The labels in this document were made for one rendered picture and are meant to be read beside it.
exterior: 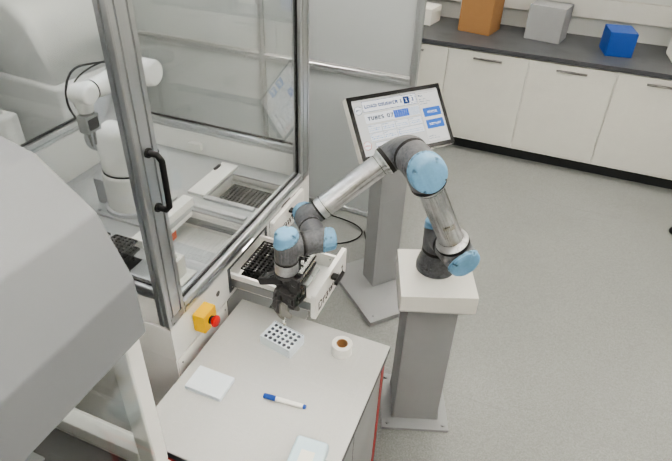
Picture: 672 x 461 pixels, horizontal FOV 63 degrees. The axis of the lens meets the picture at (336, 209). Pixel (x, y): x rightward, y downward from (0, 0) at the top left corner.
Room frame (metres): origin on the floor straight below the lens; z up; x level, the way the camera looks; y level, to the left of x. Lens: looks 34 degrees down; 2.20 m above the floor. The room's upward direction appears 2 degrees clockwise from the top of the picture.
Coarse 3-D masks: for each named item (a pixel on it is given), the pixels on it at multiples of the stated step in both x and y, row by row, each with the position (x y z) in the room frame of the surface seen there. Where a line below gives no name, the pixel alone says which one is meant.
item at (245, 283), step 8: (256, 240) 1.70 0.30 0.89; (264, 240) 1.71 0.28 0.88; (272, 240) 1.70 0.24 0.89; (256, 248) 1.69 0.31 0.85; (248, 256) 1.64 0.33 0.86; (320, 256) 1.63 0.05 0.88; (328, 256) 1.62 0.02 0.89; (240, 264) 1.58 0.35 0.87; (320, 264) 1.63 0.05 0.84; (328, 264) 1.62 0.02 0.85; (232, 272) 1.50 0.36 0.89; (240, 272) 1.57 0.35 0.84; (312, 272) 1.58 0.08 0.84; (320, 272) 1.59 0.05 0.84; (232, 280) 1.49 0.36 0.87; (240, 280) 1.48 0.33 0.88; (248, 280) 1.47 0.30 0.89; (256, 280) 1.46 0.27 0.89; (240, 288) 1.48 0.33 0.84; (248, 288) 1.47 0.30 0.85; (256, 288) 1.45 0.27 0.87; (264, 288) 1.44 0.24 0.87; (272, 288) 1.43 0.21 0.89; (312, 288) 1.50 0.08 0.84; (264, 296) 1.45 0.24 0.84; (272, 296) 1.43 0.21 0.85; (304, 304) 1.39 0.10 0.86
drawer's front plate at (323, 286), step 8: (344, 248) 1.62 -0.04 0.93; (336, 256) 1.57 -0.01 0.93; (344, 256) 1.61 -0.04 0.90; (336, 264) 1.53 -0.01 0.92; (344, 264) 1.61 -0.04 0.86; (328, 272) 1.48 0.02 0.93; (336, 272) 1.53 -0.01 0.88; (320, 280) 1.44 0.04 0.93; (328, 280) 1.46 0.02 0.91; (320, 288) 1.40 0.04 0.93; (328, 288) 1.46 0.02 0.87; (312, 296) 1.36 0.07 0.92; (320, 296) 1.40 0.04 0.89; (328, 296) 1.47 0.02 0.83; (312, 304) 1.36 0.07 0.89; (320, 304) 1.40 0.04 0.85; (312, 312) 1.36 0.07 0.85
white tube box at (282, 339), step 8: (272, 328) 1.34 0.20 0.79; (280, 328) 1.34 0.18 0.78; (288, 328) 1.33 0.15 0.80; (264, 336) 1.30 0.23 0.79; (272, 336) 1.30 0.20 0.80; (280, 336) 1.30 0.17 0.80; (288, 336) 1.30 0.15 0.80; (296, 336) 1.30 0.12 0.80; (264, 344) 1.29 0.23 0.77; (272, 344) 1.27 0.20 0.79; (280, 344) 1.26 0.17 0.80; (288, 344) 1.26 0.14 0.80; (296, 344) 1.26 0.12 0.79; (280, 352) 1.25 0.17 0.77; (288, 352) 1.23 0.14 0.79
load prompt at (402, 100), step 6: (396, 96) 2.50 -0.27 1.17; (402, 96) 2.51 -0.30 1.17; (408, 96) 2.52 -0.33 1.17; (414, 96) 2.54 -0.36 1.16; (366, 102) 2.42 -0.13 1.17; (372, 102) 2.43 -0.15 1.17; (378, 102) 2.45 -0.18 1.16; (384, 102) 2.46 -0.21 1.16; (390, 102) 2.47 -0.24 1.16; (396, 102) 2.48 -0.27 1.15; (402, 102) 2.49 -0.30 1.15; (408, 102) 2.50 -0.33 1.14; (414, 102) 2.52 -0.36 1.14; (366, 108) 2.40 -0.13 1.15; (372, 108) 2.41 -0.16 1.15; (378, 108) 2.43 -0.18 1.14; (384, 108) 2.44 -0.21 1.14
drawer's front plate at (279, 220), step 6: (300, 192) 2.00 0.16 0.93; (294, 198) 1.95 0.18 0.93; (300, 198) 2.00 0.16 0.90; (288, 204) 1.90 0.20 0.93; (294, 204) 1.94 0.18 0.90; (282, 210) 1.86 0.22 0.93; (288, 210) 1.89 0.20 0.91; (276, 216) 1.81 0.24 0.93; (282, 216) 1.84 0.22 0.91; (288, 216) 1.89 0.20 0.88; (270, 222) 1.77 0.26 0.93; (276, 222) 1.79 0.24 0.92; (282, 222) 1.83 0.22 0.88; (270, 228) 1.77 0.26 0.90; (276, 228) 1.78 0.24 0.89; (270, 234) 1.77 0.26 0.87
